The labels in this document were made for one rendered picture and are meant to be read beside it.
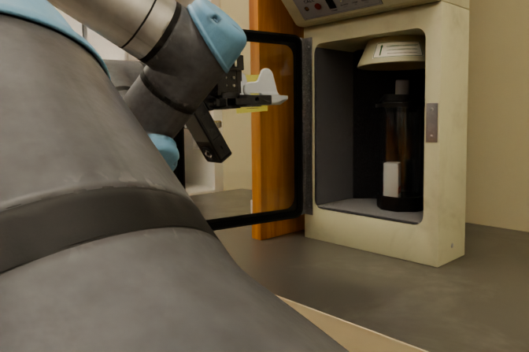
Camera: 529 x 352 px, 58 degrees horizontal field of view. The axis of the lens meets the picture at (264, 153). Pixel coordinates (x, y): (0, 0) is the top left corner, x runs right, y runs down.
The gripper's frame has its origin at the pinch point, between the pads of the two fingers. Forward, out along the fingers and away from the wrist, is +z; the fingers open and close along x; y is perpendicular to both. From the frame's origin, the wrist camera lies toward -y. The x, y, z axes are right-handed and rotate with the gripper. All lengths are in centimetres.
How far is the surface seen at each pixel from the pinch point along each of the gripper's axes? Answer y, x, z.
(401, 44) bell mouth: 10.6, -9.1, 26.5
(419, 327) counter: -30.5, -28.7, -2.0
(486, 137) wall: -10, -8, 66
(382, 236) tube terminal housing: -26.7, -6.9, 22.0
